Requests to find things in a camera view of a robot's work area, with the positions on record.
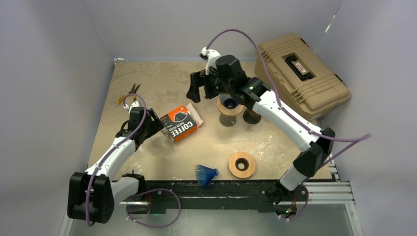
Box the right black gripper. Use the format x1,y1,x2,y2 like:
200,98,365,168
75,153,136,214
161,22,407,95
186,68,233,103

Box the orange coffee filter box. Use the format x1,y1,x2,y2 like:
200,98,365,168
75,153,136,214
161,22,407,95
160,103,204,142

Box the blue glass dripper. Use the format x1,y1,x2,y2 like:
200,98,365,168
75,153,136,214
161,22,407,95
195,165,219,186
219,93,239,110

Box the wooden dripper ring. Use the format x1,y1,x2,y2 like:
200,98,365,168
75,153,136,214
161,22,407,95
216,99,245,117
228,151,257,179

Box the grey glass carafe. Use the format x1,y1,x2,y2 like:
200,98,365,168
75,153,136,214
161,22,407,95
219,114,237,127

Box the red black coffee carafe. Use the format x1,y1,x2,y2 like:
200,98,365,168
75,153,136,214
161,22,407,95
243,109,262,125

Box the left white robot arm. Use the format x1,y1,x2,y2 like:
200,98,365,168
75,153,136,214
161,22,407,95
67,106,163,225

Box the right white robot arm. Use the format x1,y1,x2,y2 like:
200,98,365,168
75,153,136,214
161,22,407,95
186,52,335,200

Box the tan plastic tool case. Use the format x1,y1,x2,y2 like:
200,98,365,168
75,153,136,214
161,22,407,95
254,33,351,120

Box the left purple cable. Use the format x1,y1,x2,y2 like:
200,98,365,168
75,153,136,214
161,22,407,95
85,93,148,228

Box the yellow handled pliers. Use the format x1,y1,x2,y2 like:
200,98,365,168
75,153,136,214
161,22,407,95
117,83,141,105

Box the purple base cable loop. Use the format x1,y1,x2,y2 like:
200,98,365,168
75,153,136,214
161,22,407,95
125,188,182,229

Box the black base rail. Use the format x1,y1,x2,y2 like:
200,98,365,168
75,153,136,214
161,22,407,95
125,179,308,215

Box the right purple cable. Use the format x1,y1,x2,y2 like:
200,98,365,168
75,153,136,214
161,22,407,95
206,29,372,170

